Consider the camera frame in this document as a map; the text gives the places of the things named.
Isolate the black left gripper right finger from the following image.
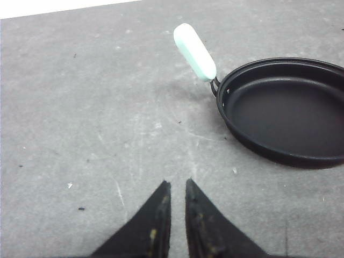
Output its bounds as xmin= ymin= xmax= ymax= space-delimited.
xmin=185 ymin=178 xmax=266 ymax=257

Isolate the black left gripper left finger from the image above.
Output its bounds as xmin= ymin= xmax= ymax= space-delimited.
xmin=91 ymin=181 xmax=171 ymax=257

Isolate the black pan with mint handle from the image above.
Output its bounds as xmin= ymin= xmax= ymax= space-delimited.
xmin=173 ymin=23 xmax=343 ymax=169

